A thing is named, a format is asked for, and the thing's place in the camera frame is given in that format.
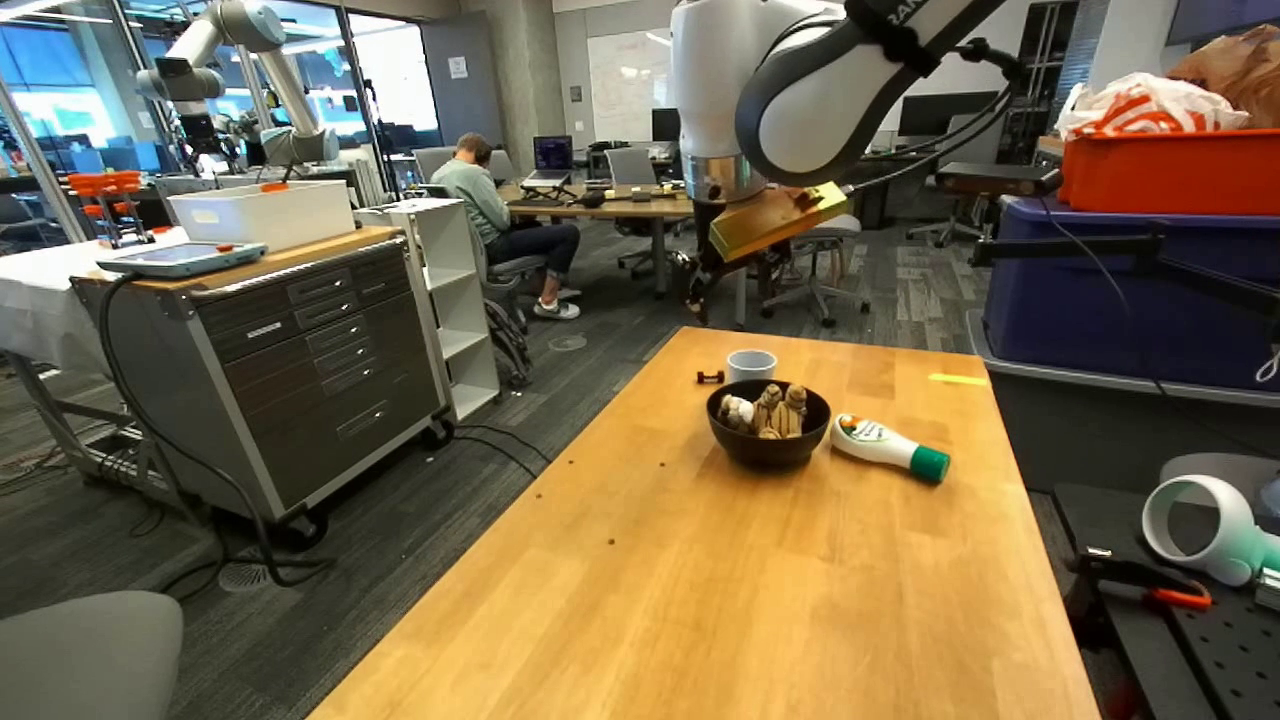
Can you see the person in green sweatshirt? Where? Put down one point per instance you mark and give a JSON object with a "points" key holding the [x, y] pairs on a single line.
{"points": [[474, 186]]}

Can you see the grey fabric office chair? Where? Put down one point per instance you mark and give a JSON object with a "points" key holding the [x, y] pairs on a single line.
{"points": [[80, 661]]}

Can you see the brown paper bag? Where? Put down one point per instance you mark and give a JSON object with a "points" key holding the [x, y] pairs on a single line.
{"points": [[1246, 75]]}

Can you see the white and orange bag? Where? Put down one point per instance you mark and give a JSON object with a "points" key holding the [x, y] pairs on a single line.
{"points": [[1160, 105]]}

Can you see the yellow tape strip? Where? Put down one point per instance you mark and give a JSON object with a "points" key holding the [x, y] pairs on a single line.
{"points": [[956, 380]]}

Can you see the white shelf unit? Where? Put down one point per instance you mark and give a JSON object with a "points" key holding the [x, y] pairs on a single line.
{"points": [[466, 384]]}

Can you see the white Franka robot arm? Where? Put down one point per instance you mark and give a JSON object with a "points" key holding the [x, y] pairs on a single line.
{"points": [[705, 83]]}

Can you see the white box on cabinet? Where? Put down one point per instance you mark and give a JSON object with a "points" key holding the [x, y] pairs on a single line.
{"points": [[265, 213]]}

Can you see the wall whiteboard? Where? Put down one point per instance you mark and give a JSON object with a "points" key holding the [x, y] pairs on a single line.
{"points": [[627, 83]]}

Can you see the orange plastic bin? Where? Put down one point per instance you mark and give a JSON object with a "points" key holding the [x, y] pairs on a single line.
{"points": [[1172, 173]]}

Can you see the grey plastic bin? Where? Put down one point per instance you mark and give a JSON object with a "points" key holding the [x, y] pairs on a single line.
{"points": [[1122, 424]]}

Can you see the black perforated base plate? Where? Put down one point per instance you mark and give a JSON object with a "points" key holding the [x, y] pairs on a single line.
{"points": [[1202, 665]]}

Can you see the white bottle with green cap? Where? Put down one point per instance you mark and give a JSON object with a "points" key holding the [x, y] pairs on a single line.
{"points": [[886, 447]]}

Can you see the white covered table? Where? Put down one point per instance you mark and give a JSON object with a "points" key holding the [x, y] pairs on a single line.
{"points": [[40, 295]]}

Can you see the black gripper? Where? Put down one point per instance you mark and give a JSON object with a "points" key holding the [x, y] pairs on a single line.
{"points": [[705, 239]]}

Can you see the grey laptop on cabinet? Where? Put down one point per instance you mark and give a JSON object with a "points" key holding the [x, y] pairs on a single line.
{"points": [[181, 259]]}

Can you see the long wooden office desk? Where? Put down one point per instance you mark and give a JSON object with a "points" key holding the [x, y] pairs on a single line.
{"points": [[603, 206]]}

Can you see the grey swivel chair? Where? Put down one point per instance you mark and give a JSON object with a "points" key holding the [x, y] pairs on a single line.
{"points": [[833, 232]]}

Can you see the striped tiger stuffed animal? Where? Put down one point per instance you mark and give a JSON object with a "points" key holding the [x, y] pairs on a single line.
{"points": [[775, 412]]}

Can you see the black bowl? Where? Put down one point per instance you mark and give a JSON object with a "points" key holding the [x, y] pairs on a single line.
{"points": [[765, 452]]}

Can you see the orange and black screwdriver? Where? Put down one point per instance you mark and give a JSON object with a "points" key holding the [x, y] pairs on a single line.
{"points": [[1180, 596]]}

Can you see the blue plastic bin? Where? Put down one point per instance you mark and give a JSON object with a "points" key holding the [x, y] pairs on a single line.
{"points": [[1145, 335]]}

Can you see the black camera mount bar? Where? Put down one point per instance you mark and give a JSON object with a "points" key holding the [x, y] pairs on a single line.
{"points": [[1067, 247]]}

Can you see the white cup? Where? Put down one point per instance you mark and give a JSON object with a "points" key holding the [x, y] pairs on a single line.
{"points": [[750, 365]]}

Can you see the black computer monitor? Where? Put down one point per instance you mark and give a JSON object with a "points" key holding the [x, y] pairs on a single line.
{"points": [[935, 115], [664, 122]]}

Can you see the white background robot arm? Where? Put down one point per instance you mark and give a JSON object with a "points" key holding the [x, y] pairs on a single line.
{"points": [[287, 83]]}

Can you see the grey drawer tool cabinet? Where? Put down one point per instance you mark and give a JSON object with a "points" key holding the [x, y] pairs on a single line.
{"points": [[322, 361]]}

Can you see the orange chair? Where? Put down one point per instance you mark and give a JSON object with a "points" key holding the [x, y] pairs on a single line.
{"points": [[106, 186]]}

